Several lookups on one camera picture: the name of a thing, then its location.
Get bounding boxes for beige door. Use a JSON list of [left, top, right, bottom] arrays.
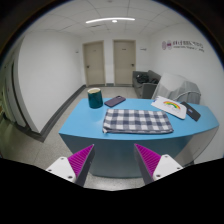
[[114, 40, 136, 85], [83, 41, 105, 86]]

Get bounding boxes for left beige door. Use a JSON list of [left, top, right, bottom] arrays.
[[83, 41, 105, 86]]

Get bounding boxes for dark green mug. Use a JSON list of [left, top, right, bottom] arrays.
[[88, 88, 103, 109]]

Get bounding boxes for grey covered chair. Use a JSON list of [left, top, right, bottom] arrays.
[[152, 73, 201, 104]]

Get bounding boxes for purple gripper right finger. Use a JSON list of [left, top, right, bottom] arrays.
[[134, 144, 182, 185]]

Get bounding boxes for right beige door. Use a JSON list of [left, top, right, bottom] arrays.
[[114, 40, 136, 85]]

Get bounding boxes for grey sofa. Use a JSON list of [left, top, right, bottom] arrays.
[[132, 70, 161, 99]]

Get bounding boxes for blue white checkered towel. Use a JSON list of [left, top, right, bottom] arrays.
[[103, 109, 173, 134]]

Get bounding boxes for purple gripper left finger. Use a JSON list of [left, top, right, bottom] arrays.
[[46, 145, 95, 187]]

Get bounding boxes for white rainbow booklet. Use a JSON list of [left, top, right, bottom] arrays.
[[151, 96, 187, 119]]

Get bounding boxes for wall logo sign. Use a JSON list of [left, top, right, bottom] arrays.
[[161, 40, 204, 52]]

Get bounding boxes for black smartphone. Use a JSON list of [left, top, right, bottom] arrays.
[[182, 102, 201, 121]]

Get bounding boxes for ceiling light strip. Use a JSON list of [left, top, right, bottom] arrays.
[[85, 17, 135, 24]]

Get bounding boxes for purple smartphone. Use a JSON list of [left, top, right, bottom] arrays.
[[105, 96, 125, 107]]

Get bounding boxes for black bag on sofa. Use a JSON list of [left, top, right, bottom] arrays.
[[136, 74, 149, 84]]

